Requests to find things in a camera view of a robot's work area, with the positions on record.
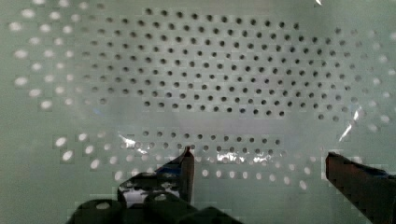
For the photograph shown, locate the mint green oval strainer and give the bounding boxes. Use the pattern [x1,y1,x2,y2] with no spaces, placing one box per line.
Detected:
[1,0,395,224]

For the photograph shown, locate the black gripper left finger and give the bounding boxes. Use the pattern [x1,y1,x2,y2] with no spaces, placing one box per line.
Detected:
[117,147,194,207]

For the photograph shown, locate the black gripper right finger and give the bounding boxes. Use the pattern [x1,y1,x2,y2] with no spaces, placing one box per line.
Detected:
[325,152,396,224]

